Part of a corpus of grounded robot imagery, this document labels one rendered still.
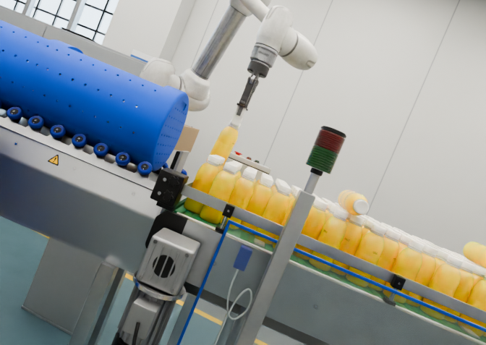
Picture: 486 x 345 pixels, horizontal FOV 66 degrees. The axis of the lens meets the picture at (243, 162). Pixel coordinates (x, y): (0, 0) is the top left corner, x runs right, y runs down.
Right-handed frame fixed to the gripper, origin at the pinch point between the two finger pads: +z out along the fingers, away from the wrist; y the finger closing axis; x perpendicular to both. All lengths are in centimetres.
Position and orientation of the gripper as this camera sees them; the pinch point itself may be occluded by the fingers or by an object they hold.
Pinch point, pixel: (238, 116)
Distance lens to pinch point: 136.6
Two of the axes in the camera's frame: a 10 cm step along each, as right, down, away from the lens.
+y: -0.5, 0.3, -10.0
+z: -3.9, 9.2, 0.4
